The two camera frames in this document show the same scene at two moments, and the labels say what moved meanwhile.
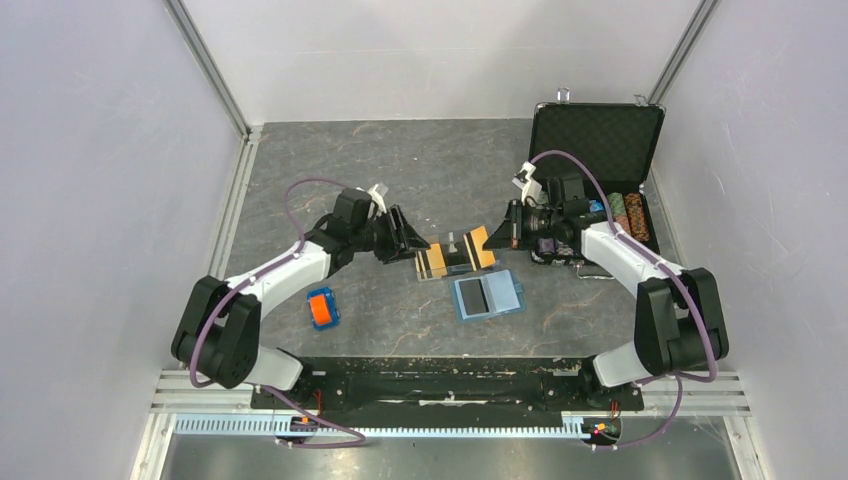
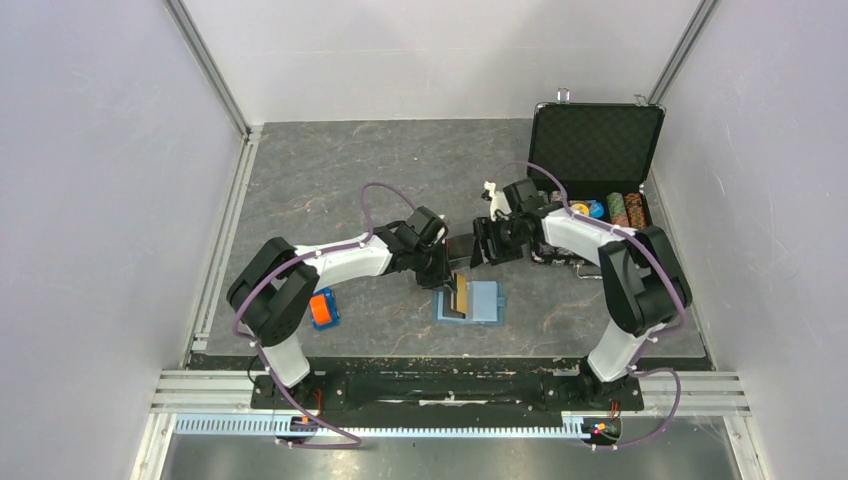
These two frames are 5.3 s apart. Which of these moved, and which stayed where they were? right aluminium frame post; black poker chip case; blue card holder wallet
Moved: blue card holder wallet
Stayed: black poker chip case; right aluminium frame post
